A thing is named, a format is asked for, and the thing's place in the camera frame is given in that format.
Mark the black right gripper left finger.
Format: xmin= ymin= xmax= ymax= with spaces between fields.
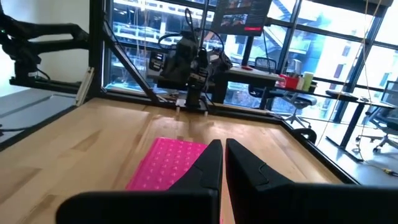
xmin=55 ymin=139 xmax=224 ymax=224

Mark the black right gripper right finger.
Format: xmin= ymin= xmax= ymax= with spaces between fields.
xmin=225 ymin=138 xmax=398 ymax=224

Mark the pink perforated box lid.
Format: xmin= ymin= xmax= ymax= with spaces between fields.
xmin=125 ymin=136 xmax=224 ymax=224

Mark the black office chair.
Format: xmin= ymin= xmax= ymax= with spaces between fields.
xmin=354 ymin=80 xmax=398 ymax=154
xmin=248 ymin=57 xmax=318 ymax=129

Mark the black-legged desk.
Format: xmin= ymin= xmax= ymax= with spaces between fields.
xmin=269 ymin=83 xmax=397 ymax=163

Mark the red container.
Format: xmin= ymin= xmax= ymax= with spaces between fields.
xmin=277 ymin=73 xmax=300 ymax=90

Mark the flat black keyboard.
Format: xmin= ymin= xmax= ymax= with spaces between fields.
xmin=325 ymin=89 xmax=359 ymax=102

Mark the green cup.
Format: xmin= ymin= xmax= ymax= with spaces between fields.
xmin=302 ymin=71 xmax=315 ymax=92

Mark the grey desk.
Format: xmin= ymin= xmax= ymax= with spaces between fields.
xmin=213 ymin=65 xmax=284 ymax=105

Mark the black monitor red stripe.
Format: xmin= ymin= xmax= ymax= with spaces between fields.
xmin=210 ymin=0 xmax=274 ymax=37

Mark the black clamp handle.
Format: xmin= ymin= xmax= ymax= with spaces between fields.
xmin=291 ymin=126 xmax=318 ymax=146

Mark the yellow extension cable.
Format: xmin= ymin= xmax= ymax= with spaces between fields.
xmin=315 ymin=0 xmax=398 ymax=177

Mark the white metal bracket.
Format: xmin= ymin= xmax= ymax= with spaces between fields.
xmin=75 ymin=66 xmax=95 ymax=107

